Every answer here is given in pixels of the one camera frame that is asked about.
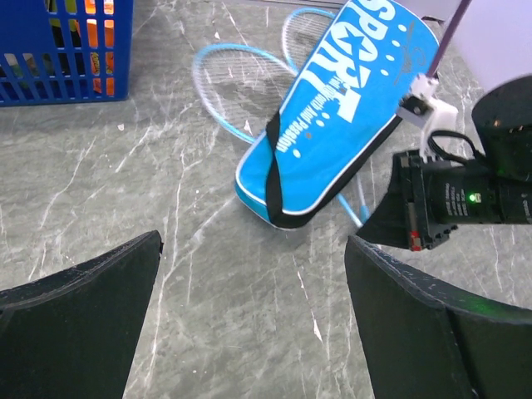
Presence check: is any blue racket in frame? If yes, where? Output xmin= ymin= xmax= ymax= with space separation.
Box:
xmin=192 ymin=43 xmax=296 ymax=143
xmin=281 ymin=7 xmax=370 ymax=228

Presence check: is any blue plastic shopping basket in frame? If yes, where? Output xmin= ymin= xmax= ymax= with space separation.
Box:
xmin=1 ymin=1 xmax=134 ymax=107

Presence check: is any blue SPORT racket cover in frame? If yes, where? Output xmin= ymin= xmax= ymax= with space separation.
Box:
xmin=234 ymin=1 xmax=439 ymax=229

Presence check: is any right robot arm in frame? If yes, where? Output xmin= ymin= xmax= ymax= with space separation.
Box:
xmin=357 ymin=76 xmax=531 ymax=251

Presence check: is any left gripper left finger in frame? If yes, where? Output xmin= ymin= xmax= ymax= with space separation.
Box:
xmin=1 ymin=230 xmax=163 ymax=398

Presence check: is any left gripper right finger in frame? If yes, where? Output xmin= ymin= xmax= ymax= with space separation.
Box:
xmin=344 ymin=236 xmax=531 ymax=398

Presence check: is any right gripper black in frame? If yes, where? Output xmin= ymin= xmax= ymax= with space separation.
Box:
xmin=357 ymin=150 xmax=457 ymax=252

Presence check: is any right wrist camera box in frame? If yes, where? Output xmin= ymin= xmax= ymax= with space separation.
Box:
xmin=396 ymin=74 xmax=458 ymax=161

